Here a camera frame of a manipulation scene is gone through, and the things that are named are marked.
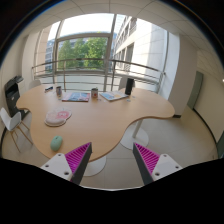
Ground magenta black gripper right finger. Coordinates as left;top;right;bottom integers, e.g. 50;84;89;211
132;142;184;186

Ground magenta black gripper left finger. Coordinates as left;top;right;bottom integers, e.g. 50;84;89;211
40;141;93;186

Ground mint green computer mouse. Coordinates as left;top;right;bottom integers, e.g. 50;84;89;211
50;136;63;152

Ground white round table base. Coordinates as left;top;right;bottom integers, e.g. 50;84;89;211
120;120;149;150

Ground wooden curved table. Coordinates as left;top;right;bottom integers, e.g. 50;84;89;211
17;85;175;161

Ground pink blue magazine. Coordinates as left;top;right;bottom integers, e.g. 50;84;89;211
63;92;90;102

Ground red white mug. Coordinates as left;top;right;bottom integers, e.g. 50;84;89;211
91;88;98;98

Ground light blue booklet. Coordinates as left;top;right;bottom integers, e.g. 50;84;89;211
101;91;127;101

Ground white chair wooden legs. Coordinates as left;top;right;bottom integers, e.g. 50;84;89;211
0;107;32;150

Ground dark patterned cup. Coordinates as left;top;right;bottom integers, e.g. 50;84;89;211
56;86;62;98

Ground black speaker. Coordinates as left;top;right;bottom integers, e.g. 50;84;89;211
125;78;134;95

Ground metal balcony railing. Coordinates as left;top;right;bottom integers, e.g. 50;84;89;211
32;58;165;92

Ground white chair behind table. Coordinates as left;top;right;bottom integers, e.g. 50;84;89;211
28;80;42;90

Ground green door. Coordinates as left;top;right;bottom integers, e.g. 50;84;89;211
187;71;204;109

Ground black office printer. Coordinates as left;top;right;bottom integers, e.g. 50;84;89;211
4;76;26;118

